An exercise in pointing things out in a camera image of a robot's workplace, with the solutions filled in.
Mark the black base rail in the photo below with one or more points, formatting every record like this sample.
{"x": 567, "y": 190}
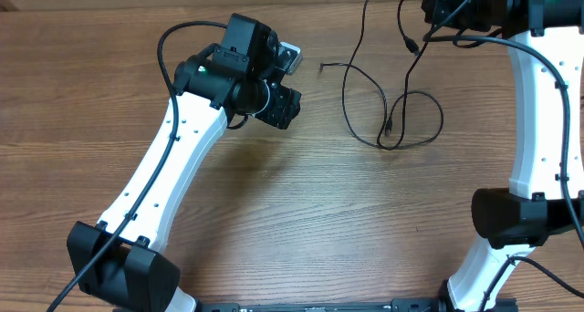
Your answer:
{"x": 396, "y": 305}

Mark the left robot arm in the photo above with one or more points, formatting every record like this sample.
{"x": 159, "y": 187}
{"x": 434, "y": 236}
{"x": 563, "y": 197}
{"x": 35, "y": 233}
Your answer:
{"x": 120, "y": 259}

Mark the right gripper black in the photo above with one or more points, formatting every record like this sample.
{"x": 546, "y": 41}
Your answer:
{"x": 436, "y": 11}

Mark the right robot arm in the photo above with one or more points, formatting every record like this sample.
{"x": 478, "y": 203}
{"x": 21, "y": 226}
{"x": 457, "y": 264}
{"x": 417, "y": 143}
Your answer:
{"x": 544, "y": 196}

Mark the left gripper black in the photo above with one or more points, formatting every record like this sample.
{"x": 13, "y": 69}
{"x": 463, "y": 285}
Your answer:
{"x": 286, "y": 108}

